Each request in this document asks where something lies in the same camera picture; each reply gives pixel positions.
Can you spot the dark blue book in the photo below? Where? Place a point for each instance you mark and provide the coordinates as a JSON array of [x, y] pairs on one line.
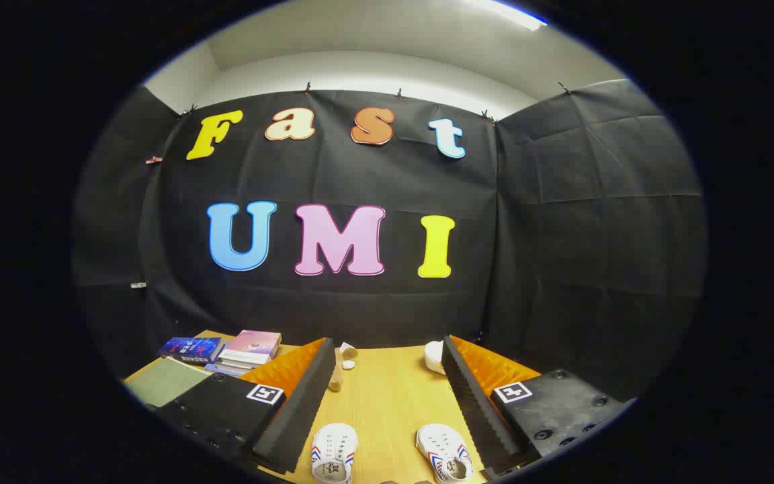
[[192, 349]]

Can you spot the green fabric storage box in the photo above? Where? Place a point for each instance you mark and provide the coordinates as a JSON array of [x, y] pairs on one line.
[[165, 383]]

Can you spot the black backdrop cloth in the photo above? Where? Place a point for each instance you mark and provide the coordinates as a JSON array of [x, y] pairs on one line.
[[360, 175]]

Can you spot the brown plush toy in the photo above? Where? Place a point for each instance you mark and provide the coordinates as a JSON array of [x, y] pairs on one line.
[[336, 378]]

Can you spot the pink cover book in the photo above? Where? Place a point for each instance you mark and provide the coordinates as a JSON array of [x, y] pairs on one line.
[[252, 343]]

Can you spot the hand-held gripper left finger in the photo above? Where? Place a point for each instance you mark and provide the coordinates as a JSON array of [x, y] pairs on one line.
[[303, 417]]

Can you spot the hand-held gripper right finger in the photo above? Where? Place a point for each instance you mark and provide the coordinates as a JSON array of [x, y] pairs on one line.
[[478, 410]]

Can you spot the grey cover book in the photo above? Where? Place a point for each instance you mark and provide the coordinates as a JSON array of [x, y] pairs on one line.
[[242, 363]]

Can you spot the pale blue book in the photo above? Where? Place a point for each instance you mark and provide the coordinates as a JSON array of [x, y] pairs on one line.
[[226, 370]]

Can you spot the white canvas shoe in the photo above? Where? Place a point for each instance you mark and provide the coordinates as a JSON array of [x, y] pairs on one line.
[[333, 447], [441, 447]]

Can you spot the white plush toy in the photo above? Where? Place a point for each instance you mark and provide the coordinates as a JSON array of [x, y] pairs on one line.
[[434, 356]]

